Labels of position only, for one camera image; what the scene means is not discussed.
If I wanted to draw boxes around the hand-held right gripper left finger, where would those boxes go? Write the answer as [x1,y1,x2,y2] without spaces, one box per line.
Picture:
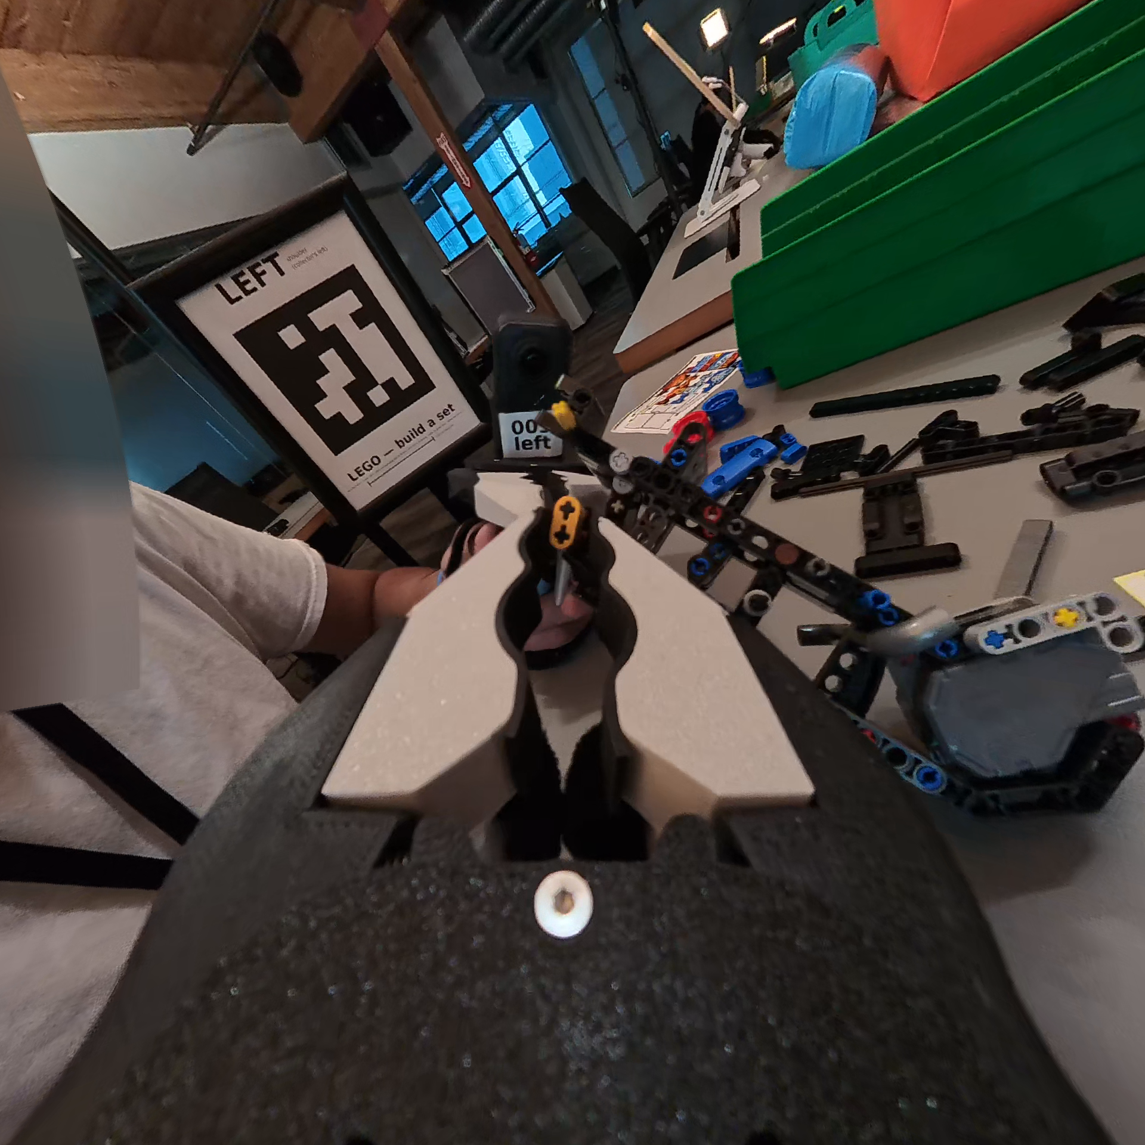
[320,510,563,854]

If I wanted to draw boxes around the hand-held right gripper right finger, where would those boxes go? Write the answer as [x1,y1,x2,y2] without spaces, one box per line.
[563,518,816,854]

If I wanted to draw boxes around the black and grey lego model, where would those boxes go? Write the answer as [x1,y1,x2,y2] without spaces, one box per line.
[552,386,1145,817]

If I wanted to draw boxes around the person's left forearm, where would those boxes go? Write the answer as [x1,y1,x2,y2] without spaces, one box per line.
[298,562,447,661]

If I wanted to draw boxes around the blue lego beam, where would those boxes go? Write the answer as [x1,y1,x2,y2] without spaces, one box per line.
[698,435,781,499]

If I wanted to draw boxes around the scattered black lego pieces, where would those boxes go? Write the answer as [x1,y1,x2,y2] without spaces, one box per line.
[766,276,1145,584]

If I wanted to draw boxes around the flat grey lego beam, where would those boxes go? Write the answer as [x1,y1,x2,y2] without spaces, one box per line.
[990,520,1056,602]

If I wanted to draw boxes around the person's left hand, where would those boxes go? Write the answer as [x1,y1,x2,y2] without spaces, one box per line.
[443,521,596,670]

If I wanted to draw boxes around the printed paper sheet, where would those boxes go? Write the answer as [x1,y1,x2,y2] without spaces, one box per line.
[610,349,744,437]

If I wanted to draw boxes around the large grid window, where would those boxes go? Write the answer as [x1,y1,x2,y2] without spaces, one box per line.
[399,101,575,263]

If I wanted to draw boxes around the wooden support beam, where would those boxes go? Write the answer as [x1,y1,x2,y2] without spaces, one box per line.
[374,26,557,316]

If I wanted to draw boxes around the black tablet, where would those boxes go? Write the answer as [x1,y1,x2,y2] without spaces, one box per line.
[671,210,742,281]

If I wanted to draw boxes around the person's white shirt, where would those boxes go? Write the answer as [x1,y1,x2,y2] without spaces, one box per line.
[0,481,326,1145]

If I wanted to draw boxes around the white device stand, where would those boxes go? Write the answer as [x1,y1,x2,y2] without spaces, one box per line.
[682,76,781,239]

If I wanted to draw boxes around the blue plastic bag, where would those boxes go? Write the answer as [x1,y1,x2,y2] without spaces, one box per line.
[785,55,884,173]

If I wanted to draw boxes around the green plastic bin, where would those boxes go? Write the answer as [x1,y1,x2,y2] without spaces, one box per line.
[730,112,1145,393]
[757,22,1145,265]
[757,0,1145,235]

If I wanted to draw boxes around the orange plastic bin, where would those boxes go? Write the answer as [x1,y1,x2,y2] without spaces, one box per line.
[871,0,1093,101]

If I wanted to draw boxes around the black strap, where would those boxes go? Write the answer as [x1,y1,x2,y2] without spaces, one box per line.
[0,705,199,892]

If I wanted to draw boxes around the green basket with handle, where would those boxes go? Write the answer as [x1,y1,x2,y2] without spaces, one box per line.
[788,0,882,87]

